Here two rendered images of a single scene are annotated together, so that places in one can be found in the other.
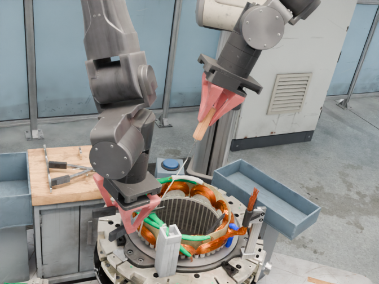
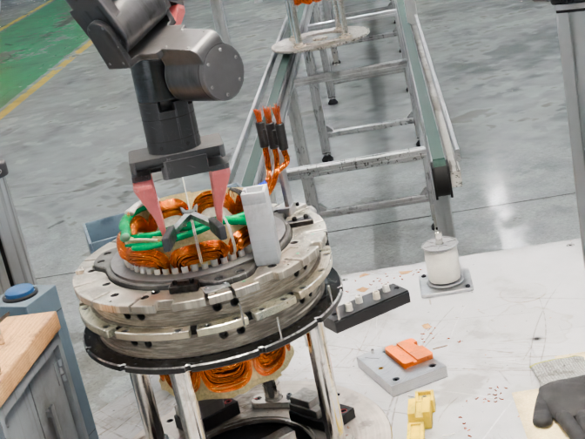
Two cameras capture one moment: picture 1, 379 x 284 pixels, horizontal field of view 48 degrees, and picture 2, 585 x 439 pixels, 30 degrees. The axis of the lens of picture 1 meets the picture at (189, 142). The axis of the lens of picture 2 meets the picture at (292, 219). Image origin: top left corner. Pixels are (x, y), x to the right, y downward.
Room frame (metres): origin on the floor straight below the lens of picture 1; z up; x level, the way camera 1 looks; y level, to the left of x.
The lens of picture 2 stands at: (-0.22, 0.94, 1.55)
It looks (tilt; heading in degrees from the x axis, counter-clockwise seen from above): 19 degrees down; 307
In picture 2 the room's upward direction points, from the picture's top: 11 degrees counter-clockwise
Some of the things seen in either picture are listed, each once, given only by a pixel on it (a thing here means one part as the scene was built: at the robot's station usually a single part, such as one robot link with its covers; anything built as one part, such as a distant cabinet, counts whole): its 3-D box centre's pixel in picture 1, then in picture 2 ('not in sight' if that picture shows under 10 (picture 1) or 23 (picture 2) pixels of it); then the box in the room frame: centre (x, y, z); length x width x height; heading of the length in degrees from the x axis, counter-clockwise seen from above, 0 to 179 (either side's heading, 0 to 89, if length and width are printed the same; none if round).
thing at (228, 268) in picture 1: (228, 266); (299, 219); (0.55, -0.10, 1.10); 0.03 x 0.02 x 0.01; 45
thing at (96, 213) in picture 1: (104, 212); (169, 239); (0.55, 0.12, 1.17); 0.04 x 0.01 x 0.02; 118
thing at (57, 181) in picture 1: (60, 180); not in sight; (0.73, 0.26, 1.09); 0.04 x 0.01 x 0.02; 130
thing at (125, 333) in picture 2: (105, 240); (153, 332); (0.61, 0.13, 1.05); 0.09 x 0.04 x 0.01; 25
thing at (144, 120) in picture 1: (132, 131); (163, 75); (0.54, 0.08, 1.34); 0.07 x 0.06 x 0.07; 172
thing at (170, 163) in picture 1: (170, 163); (19, 291); (0.93, 0.04, 1.04); 0.04 x 0.04 x 0.01
